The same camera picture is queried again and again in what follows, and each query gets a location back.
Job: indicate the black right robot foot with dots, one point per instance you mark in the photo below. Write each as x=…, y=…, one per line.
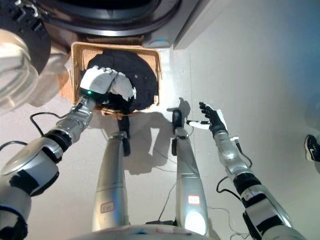
x=177, y=118

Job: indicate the silver right robot leg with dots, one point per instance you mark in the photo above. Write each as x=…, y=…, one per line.
x=188, y=180

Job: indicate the black and white sneaker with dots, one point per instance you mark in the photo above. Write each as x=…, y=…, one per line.
x=311, y=147

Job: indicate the silver robot leg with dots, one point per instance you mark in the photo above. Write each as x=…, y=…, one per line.
x=188, y=180
x=111, y=175

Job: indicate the round washing machine door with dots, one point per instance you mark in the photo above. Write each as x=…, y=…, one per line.
x=15, y=62

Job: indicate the black and white right hand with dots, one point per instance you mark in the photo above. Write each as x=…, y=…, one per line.
x=216, y=120

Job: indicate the grey washing machine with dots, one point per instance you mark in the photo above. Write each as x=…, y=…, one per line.
x=112, y=25

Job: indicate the black and white left hand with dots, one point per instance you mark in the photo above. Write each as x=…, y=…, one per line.
x=96, y=80

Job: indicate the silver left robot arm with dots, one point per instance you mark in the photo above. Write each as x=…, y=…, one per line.
x=32, y=162

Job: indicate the robot torso with red stripe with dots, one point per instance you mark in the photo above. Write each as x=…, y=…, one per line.
x=130, y=233

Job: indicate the black flat floor box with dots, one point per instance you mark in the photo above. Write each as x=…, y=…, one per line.
x=160, y=222

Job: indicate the black robot foot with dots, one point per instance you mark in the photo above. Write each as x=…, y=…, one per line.
x=177, y=118
x=124, y=126

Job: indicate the black left robot foot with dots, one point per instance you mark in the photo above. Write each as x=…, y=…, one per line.
x=124, y=126

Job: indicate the brown wicker laundry basket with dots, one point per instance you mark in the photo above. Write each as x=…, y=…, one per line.
x=77, y=57

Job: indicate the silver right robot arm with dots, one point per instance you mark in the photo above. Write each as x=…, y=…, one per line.
x=232, y=160

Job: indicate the silver left robot leg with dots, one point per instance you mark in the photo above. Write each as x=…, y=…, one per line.
x=111, y=175

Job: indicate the black shirt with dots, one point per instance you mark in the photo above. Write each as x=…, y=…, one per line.
x=140, y=80

